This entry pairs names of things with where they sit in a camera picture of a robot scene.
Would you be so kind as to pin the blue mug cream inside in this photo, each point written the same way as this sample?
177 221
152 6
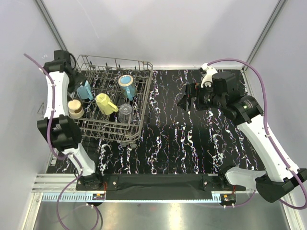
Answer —
84 91

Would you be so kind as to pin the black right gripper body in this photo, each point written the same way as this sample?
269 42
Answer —
206 99

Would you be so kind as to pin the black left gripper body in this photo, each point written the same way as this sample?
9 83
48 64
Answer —
75 79

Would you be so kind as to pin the black marble pattern mat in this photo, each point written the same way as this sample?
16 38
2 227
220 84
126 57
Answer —
173 141

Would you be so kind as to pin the grey wire dish rack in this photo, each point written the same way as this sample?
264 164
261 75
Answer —
104 79

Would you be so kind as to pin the paper cup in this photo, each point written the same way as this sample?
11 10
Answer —
105 104

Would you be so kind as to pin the white slotted cable duct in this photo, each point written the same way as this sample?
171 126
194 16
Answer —
74 197

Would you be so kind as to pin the clear glass cup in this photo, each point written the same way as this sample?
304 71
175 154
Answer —
125 113

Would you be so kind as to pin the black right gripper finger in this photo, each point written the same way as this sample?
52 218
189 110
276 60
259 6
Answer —
185 103
190 90

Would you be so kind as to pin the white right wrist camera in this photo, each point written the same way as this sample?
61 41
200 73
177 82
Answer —
209 71

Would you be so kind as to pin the brown metal cup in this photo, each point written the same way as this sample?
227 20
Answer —
75 109

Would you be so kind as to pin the blue butterfly mug orange inside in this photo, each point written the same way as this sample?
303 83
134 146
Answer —
127 84

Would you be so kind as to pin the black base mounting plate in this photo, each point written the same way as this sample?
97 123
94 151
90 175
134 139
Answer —
159 187

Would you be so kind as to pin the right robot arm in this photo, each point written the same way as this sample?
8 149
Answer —
281 175

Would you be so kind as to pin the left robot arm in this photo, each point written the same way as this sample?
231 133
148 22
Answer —
57 127

